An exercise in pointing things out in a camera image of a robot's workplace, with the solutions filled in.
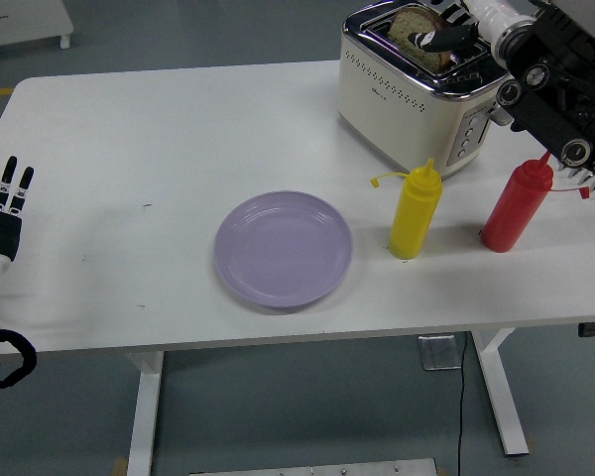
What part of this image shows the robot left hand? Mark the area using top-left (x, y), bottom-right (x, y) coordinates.
top-left (0, 149), bottom-right (35, 294)

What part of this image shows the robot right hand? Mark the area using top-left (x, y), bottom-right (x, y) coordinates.
top-left (409, 0), bottom-right (532, 54)

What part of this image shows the brown bread slice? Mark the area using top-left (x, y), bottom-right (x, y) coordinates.
top-left (389, 5), bottom-right (455, 70)

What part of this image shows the cream and chrome toaster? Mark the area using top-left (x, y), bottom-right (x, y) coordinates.
top-left (337, 1), bottom-right (515, 180)

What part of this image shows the purple plate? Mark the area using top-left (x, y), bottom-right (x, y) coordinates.
top-left (213, 190), bottom-right (354, 309)

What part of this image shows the small metal floor plate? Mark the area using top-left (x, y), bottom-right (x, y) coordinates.
top-left (416, 334), bottom-right (463, 371)

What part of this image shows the red squeeze bottle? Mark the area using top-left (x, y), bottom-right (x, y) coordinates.
top-left (479, 151), bottom-right (592, 254)

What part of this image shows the white platform furniture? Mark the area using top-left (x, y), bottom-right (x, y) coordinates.
top-left (0, 0), bottom-right (75, 51)

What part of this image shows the yellow squeeze bottle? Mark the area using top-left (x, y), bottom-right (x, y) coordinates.
top-left (369, 158), bottom-right (443, 261)

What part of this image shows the white table leg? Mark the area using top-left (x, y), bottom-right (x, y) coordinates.
top-left (123, 350), bottom-right (166, 476)
top-left (468, 326), bottom-right (531, 456)

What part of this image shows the black floor cable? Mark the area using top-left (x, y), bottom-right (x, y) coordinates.
top-left (455, 330), bottom-right (467, 476)

